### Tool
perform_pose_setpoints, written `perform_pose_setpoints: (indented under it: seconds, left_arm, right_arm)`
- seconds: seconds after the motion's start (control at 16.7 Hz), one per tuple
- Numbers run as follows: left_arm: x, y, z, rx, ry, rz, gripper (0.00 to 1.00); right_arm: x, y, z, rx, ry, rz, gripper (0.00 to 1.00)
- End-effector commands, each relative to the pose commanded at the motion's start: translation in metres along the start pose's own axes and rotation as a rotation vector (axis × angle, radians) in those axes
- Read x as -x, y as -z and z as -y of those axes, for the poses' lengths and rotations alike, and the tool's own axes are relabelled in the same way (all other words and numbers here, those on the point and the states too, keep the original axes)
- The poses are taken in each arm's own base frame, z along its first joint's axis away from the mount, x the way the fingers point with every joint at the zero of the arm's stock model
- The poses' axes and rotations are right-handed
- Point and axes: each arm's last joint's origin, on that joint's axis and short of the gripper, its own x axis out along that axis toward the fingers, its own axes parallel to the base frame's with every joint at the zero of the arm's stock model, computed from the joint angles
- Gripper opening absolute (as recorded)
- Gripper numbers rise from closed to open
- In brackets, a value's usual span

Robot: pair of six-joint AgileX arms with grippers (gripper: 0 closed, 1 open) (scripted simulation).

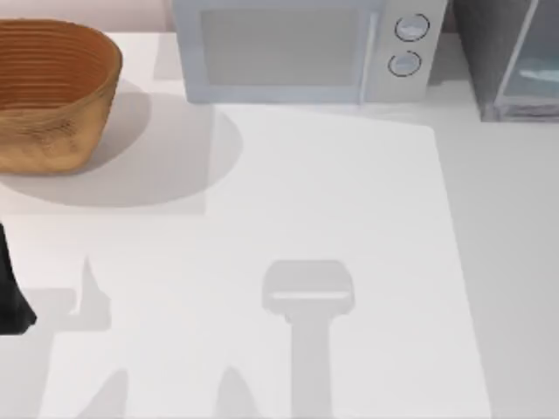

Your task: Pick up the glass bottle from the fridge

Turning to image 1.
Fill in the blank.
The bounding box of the microwave door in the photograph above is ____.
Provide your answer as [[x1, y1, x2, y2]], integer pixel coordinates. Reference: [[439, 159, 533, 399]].
[[169, 0, 382, 106]]

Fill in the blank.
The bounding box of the pale microwave oven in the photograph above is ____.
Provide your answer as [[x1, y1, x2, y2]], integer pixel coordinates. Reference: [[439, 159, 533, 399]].
[[169, 0, 451, 106]]

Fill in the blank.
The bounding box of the microwave knob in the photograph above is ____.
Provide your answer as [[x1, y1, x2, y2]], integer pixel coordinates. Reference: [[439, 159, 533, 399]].
[[387, 49, 424, 79], [394, 12, 431, 43]]

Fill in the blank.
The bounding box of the brown woven basket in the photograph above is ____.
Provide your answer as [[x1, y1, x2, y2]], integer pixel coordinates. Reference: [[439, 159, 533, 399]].
[[0, 18, 124, 177]]

